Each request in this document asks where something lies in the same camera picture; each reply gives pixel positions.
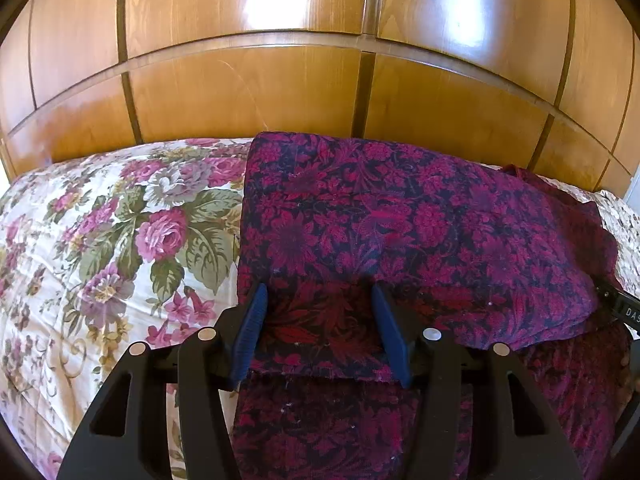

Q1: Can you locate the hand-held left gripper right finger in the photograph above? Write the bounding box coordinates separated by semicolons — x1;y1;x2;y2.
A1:
370;285;583;480

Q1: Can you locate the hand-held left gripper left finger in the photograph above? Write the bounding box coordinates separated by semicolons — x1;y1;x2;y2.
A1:
56;282;271;480

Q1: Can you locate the maroon floral knit garment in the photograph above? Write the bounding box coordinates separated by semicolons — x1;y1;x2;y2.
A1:
232;131;636;480

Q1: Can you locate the floral bedspread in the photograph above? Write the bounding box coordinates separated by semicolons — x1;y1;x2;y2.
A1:
0;137;640;480

